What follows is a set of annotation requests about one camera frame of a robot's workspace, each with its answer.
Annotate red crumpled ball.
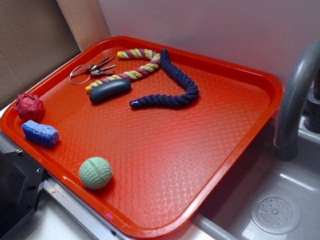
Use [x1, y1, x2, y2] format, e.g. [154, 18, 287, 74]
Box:
[13, 93, 45, 122]

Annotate grey toy sink basin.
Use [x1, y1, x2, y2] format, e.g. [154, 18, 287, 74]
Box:
[192, 123, 320, 240]

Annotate blue sponge block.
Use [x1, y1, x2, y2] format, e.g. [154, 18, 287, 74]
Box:
[21, 120, 60, 148]

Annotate red plastic tray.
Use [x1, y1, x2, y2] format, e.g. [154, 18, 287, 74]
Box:
[0, 36, 283, 239]

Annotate brown cardboard panel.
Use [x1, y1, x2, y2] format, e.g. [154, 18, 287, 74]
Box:
[0, 0, 80, 108]

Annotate dark green plastic pickle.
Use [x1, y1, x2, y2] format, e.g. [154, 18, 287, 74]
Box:
[89, 79, 132, 104]

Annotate navy blue rope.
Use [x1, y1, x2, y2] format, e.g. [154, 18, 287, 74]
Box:
[129, 48, 200, 110]

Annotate silver keys on ring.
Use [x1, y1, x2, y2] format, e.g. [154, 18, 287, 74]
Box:
[68, 56, 117, 85]

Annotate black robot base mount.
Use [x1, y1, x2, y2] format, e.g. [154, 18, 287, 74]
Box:
[0, 151, 46, 240]

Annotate wooden board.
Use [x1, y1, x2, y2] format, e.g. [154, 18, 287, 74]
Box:
[57, 0, 111, 52]

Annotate grey plastic faucet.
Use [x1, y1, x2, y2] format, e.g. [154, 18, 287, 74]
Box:
[273, 40, 320, 161]

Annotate multicolour braided rope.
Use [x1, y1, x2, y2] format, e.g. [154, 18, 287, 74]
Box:
[85, 48, 162, 94]

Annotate light green rubber ball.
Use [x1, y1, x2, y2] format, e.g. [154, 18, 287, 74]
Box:
[79, 157, 113, 190]

